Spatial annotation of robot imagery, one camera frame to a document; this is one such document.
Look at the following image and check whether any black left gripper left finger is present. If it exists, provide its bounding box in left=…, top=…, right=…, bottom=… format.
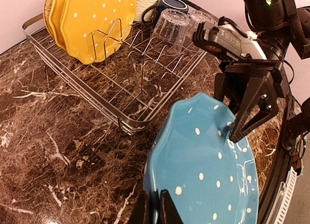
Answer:
left=129, top=191, right=150, bottom=224

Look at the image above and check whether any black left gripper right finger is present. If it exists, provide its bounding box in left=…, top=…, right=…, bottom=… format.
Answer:
left=159, top=189, right=183, bottom=224

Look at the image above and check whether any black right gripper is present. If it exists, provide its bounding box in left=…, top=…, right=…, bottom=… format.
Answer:
left=213, top=37, right=291, bottom=143

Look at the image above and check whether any blue plate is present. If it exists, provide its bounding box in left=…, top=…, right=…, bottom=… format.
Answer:
left=143, top=93, right=259, bottom=224

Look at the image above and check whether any clear drinking glass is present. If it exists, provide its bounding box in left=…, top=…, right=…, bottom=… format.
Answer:
left=184, top=10, right=217, bottom=52
left=150, top=9, right=190, bottom=56

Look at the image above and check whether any dark blue ceramic mug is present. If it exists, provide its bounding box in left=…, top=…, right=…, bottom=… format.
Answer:
left=141, top=0, right=189, bottom=27

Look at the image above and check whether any cream ceramic mug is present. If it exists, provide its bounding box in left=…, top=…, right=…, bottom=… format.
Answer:
left=134, top=0, right=158, bottom=22

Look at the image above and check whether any cream bird pattern plate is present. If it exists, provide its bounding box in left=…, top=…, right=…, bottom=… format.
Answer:
left=43, top=0, right=53, bottom=24

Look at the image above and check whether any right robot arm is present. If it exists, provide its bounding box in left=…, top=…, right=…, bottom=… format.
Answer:
left=192, top=0, right=310, bottom=142

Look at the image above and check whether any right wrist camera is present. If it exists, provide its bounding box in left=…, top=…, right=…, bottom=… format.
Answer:
left=192, top=16, right=267, bottom=61

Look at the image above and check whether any black front rail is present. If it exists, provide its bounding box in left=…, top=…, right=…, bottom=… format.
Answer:
left=257, top=96, right=298, bottom=224

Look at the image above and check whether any metal wire dish rack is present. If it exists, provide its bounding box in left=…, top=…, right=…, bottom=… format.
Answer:
left=23, top=13, right=206, bottom=134

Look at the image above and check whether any white slotted cable duct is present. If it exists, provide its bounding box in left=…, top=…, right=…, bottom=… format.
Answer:
left=274, top=166, right=297, bottom=224

